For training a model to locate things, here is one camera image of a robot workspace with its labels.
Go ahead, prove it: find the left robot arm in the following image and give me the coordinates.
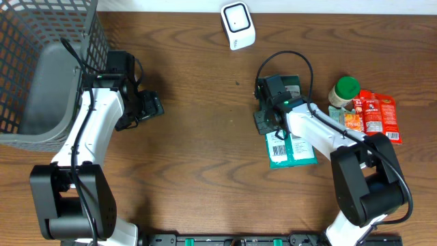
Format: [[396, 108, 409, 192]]
[[29, 51, 164, 245]]

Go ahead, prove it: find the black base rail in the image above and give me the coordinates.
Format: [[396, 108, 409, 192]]
[[139, 233, 404, 246]]

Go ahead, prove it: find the green white packet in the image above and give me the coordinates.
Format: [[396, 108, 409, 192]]
[[256, 74, 318, 169]]

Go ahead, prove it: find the red snack packet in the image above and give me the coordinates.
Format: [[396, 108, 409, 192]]
[[358, 90, 403, 144]]

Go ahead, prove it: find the small orange white carton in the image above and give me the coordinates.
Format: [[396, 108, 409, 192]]
[[343, 113, 364, 133]]

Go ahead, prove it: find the white barcode scanner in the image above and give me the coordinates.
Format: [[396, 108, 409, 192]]
[[221, 1, 256, 51]]

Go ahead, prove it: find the light teal wipes pack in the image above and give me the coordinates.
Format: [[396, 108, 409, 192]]
[[328, 106, 356, 125]]

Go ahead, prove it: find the grey plastic mesh basket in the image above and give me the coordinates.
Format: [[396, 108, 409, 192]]
[[1, 0, 109, 152]]

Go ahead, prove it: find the narrow red stick packet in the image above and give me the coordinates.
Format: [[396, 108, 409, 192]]
[[353, 96, 365, 133]]

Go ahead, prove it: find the green lid jar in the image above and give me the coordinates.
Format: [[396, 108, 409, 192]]
[[328, 77, 361, 108]]

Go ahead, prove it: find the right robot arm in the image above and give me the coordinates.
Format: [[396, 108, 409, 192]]
[[254, 75, 411, 245]]

